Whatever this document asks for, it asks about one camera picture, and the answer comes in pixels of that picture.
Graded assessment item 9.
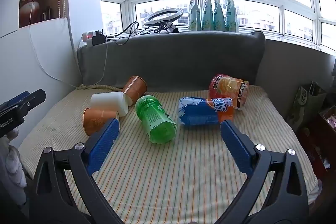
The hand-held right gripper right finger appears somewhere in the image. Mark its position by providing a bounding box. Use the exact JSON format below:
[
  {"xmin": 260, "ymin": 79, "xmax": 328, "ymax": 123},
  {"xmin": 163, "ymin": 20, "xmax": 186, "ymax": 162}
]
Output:
[{"xmin": 220, "ymin": 119, "xmax": 309, "ymax": 224}]

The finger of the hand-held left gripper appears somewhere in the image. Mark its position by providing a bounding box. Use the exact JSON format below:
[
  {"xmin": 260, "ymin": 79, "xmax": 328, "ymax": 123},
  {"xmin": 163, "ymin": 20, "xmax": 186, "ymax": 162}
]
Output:
[
  {"xmin": 0, "ymin": 91, "xmax": 30, "ymax": 110},
  {"xmin": 10, "ymin": 89, "xmax": 47, "ymax": 117}
]

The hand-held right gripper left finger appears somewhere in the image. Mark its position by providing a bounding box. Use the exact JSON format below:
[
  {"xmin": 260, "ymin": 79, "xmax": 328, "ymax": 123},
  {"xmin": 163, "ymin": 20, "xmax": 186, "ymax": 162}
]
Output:
[{"xmin": 33, "ymin": 118, "xmax": 124, "ymax": 224}]

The brown paper cup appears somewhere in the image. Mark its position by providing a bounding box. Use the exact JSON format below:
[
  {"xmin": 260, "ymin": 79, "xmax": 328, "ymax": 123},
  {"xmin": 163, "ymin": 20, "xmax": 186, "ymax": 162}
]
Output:
[
  {"xmin": 122, "ymin": 76, "xmax": 148, "ymax": 105},
  {"xmin": 82, "ymin": 108, "xmax": 118, "ymax": 136}
]

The white plastic cup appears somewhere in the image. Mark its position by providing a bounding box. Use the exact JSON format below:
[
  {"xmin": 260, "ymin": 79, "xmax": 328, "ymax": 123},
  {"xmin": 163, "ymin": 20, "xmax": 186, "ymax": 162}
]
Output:
[{"xmin": 91, "ymin": 91, "xmax": 129, "ymax": 118}]

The person's left hand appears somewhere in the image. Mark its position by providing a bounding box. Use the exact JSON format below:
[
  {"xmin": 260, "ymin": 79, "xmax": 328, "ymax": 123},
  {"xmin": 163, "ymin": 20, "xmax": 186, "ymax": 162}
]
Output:
[{"xmin": 0, "ymin": 127, "xmax": 28, "ymax": 205}]

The blue and orange bottle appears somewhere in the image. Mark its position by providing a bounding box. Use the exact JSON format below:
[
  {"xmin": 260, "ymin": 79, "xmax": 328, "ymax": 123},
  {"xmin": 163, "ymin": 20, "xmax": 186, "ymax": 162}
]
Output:
[{"xmin": 178, "ymin": 97, "xmax": 234, "ymax": 130}]

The red orange snack jar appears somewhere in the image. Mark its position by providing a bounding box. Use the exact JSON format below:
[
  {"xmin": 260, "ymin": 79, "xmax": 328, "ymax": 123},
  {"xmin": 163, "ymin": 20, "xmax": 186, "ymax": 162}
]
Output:
[{"xmin": 209, "ymin": 73, "xmax": 249, "ymax": 110}]

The green plastic bottle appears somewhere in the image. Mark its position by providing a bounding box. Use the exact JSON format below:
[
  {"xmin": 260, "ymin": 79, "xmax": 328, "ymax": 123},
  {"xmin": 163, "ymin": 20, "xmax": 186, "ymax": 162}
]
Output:
[{"xmin": 135, "ymin": 95, "xmax": 177, "ymax": 145}]

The striped bed sheet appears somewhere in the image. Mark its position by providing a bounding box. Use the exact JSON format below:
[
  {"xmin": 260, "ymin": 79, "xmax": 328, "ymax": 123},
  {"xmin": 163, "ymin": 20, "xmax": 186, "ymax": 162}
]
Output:
[{"xmin": 18, "ymin": 84, "xmax": 319, "ymax": 224}]

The paper shopping bag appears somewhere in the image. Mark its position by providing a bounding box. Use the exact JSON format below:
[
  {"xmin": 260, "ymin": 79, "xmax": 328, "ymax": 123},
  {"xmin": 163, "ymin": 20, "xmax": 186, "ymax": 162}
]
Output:
[{"xmin": 286, "ymin": 82, "xmax": 327, "ymax": 132}]

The white power strip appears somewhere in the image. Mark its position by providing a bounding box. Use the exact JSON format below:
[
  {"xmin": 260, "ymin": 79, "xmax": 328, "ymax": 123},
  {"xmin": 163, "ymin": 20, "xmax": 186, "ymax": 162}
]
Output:
[{"xmin": 81, "ymin": 30, "xmax": 108, "ymax": 47}]

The red figurine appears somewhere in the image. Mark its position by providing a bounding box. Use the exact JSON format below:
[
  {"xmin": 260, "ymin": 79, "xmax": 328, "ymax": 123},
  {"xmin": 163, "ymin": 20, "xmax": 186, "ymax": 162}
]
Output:
[{"xmin": 19, "ymin": 0, "xmax": 41, "ymax": 28}]

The black power adapter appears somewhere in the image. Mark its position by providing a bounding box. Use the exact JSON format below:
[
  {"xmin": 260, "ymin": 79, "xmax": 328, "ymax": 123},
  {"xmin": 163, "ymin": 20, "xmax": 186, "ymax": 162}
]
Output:
[{"xmin": 93, "ymin": 29, "xmax": 107, "ymax": 45}]

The grey cushion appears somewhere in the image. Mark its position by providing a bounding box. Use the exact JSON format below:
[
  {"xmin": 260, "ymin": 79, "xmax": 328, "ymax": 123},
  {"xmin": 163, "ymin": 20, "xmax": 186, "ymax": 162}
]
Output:
[{"xmin": 77, "ymin": 31, "xmax": 266, "ymax": 93}]

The teal packet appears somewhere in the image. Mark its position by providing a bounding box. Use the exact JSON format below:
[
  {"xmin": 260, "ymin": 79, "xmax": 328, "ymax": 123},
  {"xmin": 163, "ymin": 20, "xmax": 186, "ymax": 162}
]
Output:
[
  {"xmin": 224, "ymin": 0, "xmax": 239, "ymax": 33},
  {"xmin": 213, "ymin": 0, "xmax": 227, "ymax": 31},
  {"xmin": 187, "ymin": 0, "xmax": 202, "ymax": 31},
  {"xmin": 199, "ymin": 0, "xmax": 214, "ymax": 30}
]

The white cable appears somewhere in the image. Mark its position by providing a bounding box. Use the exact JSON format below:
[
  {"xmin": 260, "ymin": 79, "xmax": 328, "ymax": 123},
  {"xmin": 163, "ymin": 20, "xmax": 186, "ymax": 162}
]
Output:
[{"xmin": 28, "ymin": 0, "xmax": 109, "ymax": 89}]

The black cable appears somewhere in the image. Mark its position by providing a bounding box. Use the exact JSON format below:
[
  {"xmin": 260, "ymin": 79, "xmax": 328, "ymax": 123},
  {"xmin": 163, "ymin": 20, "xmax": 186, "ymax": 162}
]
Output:
[{"xmin": 106, "ymin": 21, "xmax": 174, "ymax": 46}]

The ring light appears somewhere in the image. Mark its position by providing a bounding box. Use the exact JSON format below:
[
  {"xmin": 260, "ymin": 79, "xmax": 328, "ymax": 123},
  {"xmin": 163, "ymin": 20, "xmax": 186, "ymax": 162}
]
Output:
[{"xmin": 143, "ymin": 8, "xmax": 184, "ymax": 33}]

